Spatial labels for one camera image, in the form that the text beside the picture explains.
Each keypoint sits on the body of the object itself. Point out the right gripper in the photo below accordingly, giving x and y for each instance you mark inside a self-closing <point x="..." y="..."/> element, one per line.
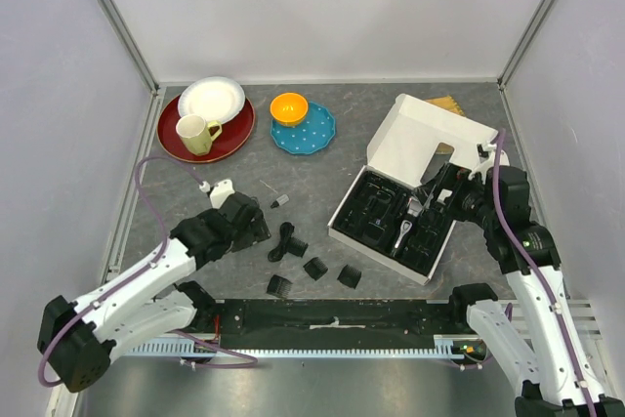
<point x="453" y="178"/>

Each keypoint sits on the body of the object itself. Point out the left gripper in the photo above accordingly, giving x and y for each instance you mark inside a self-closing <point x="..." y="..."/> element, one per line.
<point x="255" y="231"/>

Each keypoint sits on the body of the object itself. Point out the black comb attachment with brush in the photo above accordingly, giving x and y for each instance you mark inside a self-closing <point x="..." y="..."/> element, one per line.
<point x="297" y="247"/>

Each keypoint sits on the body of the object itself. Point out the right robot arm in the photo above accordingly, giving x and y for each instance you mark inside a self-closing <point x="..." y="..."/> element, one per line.
<point x="548" y="369"/>

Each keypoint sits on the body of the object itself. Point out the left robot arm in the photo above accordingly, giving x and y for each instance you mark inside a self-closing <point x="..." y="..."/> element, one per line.
<point x="80" y="339"/>

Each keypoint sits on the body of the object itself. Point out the grey hair clipper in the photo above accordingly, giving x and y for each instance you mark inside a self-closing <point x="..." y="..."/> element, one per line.
<point x="414" y="208"/>

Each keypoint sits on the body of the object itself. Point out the black plastic tray insert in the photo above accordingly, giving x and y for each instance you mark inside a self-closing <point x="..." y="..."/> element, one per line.
<point x="368" y="218"/>

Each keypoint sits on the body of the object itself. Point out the white cardboard box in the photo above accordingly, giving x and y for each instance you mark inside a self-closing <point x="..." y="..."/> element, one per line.
<point x="416" y="138"/>

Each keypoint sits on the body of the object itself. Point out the black comb attachment front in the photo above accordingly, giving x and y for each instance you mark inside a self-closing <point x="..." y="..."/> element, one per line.
<point x="279" y="287"/>

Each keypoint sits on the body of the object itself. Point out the black comb attachment middle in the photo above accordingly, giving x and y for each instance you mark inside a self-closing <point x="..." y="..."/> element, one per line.
<point x="315" y="268"/>

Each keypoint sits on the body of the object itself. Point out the cream mug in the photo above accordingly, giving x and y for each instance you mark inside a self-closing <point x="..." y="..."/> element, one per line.
<point x="197" y="134"/>

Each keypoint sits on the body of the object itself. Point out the black comb attachment right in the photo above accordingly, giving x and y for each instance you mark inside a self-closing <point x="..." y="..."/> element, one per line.
<point x="349" y="276"/>

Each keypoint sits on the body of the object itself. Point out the blue dotted plate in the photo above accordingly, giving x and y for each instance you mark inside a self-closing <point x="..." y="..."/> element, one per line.
<point x="314" y="134"/>

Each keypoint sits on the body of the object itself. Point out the orange bowl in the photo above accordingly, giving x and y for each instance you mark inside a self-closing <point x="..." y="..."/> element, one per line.
<point x="289" y="109"/>

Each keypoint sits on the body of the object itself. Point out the white paper plate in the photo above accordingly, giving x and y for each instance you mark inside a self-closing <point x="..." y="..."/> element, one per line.
<point x="214" y="98"/>

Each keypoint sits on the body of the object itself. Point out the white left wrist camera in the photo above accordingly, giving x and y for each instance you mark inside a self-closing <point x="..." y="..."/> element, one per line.
<point x="220" y="192"/>

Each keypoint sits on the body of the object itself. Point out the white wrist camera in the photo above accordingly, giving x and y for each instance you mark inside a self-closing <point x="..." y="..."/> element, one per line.
<point x="220" y="192"/>
<point x="486" y="154"/>

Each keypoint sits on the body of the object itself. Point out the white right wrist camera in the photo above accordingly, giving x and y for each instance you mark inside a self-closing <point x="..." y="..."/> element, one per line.
<point x="486" y="154"/>

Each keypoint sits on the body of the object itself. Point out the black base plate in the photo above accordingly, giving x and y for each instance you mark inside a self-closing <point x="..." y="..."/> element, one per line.
<point x="332" y="324"/>

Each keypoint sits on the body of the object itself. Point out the right aluminium frame post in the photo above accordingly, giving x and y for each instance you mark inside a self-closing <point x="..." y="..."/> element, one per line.
<point x="533" y="27"/>

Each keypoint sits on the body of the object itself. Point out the aluminium frame post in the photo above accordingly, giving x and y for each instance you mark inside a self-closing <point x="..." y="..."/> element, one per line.
<point x="533" y="27"/>
<point x="129" y="43"/>

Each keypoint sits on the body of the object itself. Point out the left aluminium frame post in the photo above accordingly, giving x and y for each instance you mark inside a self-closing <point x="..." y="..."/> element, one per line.
<point x="129" y="43"/>

